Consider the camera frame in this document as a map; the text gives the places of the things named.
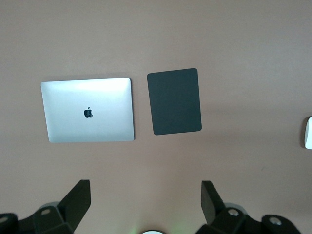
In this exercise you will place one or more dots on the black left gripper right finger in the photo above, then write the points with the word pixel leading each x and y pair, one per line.
pixel 209 202

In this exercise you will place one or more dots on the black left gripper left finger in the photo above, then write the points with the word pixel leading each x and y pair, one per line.
pixel 75 202

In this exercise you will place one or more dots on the white computer mouse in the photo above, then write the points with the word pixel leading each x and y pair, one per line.
pixel 308 132

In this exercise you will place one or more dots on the black mouse pad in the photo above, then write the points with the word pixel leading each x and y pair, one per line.
pixel 174 102

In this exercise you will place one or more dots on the silver laptop with apple logo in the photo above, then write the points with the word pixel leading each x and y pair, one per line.
pixel 97 126

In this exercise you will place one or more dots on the brown table cover mat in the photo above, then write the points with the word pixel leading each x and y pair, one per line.
pixel 156 36

